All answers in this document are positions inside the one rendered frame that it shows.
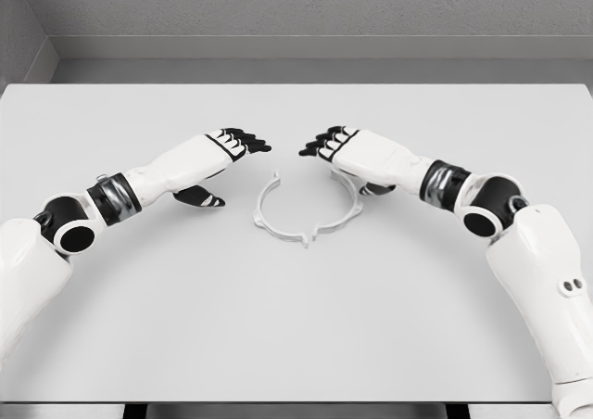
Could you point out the right robot hand striped fingers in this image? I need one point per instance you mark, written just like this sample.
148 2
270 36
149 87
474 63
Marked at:
375 152

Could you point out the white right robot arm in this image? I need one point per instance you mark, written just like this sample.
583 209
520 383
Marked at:
533 270

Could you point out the left robot hand striped fingers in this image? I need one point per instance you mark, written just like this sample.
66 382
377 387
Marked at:
199 159

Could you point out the wide white table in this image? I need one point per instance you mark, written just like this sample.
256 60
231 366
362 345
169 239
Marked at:
296 326

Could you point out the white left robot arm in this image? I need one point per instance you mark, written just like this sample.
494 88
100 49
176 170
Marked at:
28 270

